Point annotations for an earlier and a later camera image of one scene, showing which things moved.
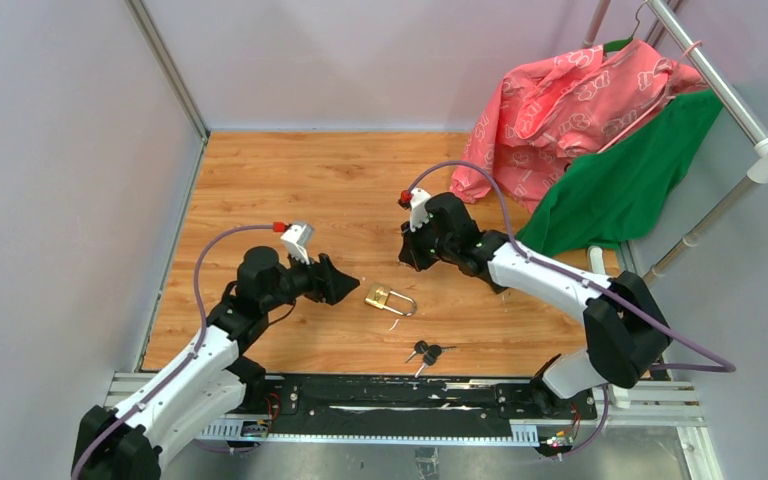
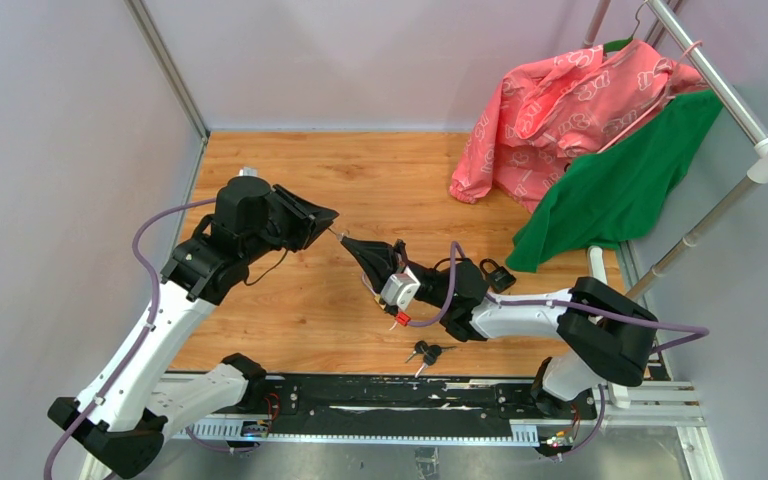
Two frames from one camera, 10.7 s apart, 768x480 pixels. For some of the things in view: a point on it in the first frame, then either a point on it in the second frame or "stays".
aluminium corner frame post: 171,64 stays
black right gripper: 410,251 to 380,259
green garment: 609,197 stays
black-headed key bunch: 430,352 stays
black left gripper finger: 339,282 to 321,217
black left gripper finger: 336,289 to 318,226
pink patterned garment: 542,115 stays
